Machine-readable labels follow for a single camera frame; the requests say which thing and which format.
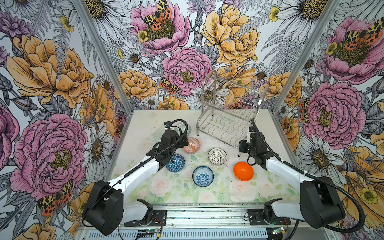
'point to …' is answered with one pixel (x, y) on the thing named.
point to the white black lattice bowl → (217, 156)
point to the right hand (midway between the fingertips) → (240, 146)
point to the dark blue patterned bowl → (176, 163)
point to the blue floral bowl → (203, 176)
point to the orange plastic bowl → (243, 171)
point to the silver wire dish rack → (228, 109)
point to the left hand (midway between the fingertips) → (179, 139)
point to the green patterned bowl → (176, 127)
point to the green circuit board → (275, 232)
